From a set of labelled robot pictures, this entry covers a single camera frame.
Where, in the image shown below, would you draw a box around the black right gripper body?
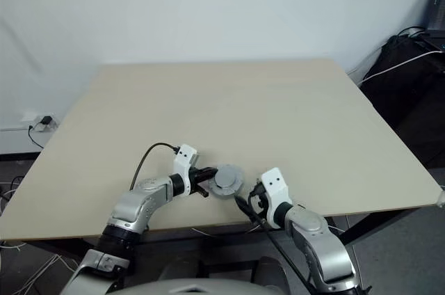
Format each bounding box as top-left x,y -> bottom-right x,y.
248,180 -> 274,221

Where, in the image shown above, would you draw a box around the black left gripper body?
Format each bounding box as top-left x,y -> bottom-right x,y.
189,166 -> 206,198

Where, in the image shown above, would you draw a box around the grey round motor lid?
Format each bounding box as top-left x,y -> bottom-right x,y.
211,164 -> 245,192

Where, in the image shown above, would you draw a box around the silver robot torso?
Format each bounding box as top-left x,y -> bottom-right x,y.
118,276 -> 281,295

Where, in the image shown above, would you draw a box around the black bag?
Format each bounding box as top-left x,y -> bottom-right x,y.
359,33 -> 445,169

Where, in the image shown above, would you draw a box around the black electronic device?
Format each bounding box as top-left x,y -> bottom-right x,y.
425,0 -> 445,39

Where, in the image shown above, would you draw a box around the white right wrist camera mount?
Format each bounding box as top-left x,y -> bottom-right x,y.
260,166 -> 295,230

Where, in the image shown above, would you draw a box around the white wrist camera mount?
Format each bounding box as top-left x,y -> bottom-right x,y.
172,143 -> 201,197
260,166 -> 295,230

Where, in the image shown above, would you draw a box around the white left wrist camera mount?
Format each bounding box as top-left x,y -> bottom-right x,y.
172,143 -> 201,197

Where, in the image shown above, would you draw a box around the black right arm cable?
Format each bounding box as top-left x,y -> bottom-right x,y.
255,216 -> 314,285

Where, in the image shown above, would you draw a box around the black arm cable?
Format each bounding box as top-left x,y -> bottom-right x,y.
255,216 -> 314,285
129,141 -> 180,191

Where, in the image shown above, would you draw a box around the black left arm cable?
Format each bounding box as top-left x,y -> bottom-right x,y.
129,141 -> 180,191

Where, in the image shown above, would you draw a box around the black adapter cable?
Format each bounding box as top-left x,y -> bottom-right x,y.
27,124 -> 45,150

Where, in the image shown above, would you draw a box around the white wall power outlet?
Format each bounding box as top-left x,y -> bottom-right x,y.
22,111 -> 58,133

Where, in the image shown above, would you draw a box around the tangled white floor cables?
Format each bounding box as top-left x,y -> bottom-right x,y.
0,176 -> 83,277

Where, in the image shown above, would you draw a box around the white cable over bag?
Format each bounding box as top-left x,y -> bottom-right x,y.
359,49 -> 445,84

